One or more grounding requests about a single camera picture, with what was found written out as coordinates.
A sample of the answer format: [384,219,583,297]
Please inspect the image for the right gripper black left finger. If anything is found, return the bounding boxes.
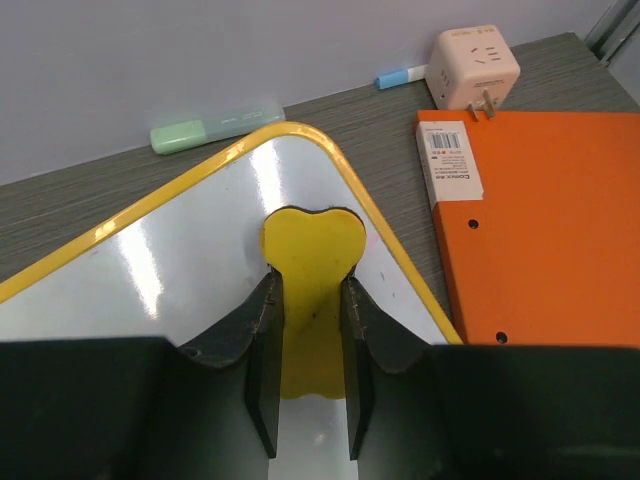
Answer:
[134,272,284,479]

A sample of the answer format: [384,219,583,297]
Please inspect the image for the orange folder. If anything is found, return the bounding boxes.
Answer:
[416,110,639,347]

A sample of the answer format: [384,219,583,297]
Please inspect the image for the green white eraser block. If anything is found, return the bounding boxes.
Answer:
[149,104,286,155]

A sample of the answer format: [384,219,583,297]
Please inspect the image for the yellow bone shaped eraser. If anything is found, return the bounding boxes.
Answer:
[261,207,366,400]

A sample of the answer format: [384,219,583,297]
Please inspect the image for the small blue white item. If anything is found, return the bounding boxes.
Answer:
[375,65,427,90]

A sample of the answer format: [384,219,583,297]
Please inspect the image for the pink cube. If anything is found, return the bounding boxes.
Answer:
[425,25,521,118]

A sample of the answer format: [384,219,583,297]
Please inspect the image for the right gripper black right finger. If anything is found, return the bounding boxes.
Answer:
[340,277,453,479]

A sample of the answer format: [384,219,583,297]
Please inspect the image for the yellow framed whiteboard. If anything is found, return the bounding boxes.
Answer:
[1,122,457,479]

